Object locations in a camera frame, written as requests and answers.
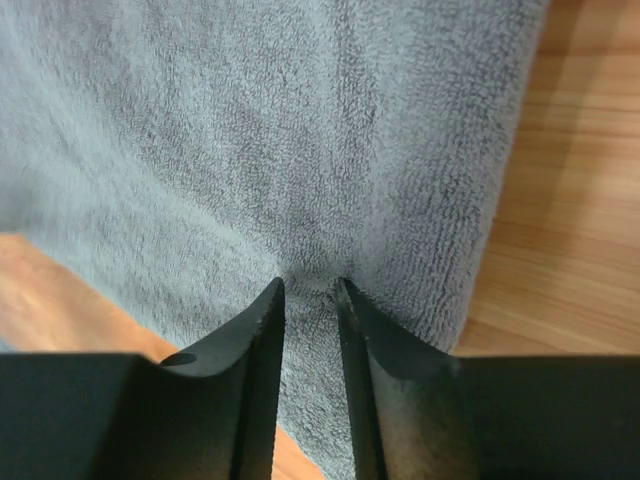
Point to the grey towel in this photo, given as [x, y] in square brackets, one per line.
[178, 155]

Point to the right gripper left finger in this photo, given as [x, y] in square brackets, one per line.
[205, 412]

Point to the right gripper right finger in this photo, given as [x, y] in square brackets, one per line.
[418, 413]

